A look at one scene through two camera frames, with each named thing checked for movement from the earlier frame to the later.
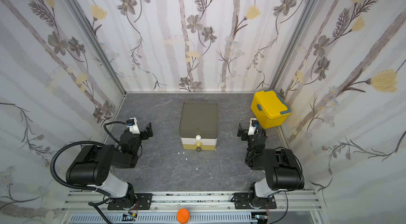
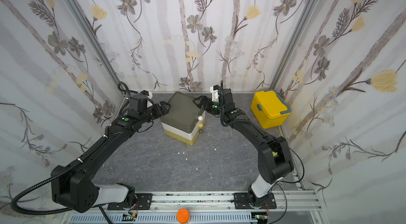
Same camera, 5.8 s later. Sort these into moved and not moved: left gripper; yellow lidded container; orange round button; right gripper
Moved: left gripper; right gripper
Not moved: yellow lidded container; orange round button
